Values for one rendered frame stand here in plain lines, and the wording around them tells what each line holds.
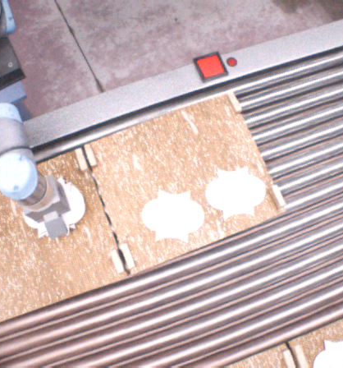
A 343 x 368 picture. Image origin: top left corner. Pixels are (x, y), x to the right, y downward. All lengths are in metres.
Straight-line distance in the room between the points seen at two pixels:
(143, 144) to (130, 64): 1.23
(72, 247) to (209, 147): 0.42
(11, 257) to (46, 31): 1.63
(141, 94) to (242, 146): 0.30
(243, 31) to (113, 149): 1.46
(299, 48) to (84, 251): 0.82
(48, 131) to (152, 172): 0.31
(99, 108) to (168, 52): 1.19
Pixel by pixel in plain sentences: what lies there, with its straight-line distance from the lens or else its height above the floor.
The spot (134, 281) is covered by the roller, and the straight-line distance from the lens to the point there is 1.10.
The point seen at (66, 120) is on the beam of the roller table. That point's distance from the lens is 1.23.
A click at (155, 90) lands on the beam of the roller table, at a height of 0.91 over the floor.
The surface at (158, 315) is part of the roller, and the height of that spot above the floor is 0.92.
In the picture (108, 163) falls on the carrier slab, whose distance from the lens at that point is 1.14.
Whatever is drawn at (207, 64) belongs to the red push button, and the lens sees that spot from 1.25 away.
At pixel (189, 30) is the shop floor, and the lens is 2.44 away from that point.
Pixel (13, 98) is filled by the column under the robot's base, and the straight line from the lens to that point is 1.36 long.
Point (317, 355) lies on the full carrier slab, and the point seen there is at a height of 0.95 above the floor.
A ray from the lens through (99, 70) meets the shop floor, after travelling 2.34.
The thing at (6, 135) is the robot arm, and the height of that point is 1.27.
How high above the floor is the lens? 2.01
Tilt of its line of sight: 75 degrees down
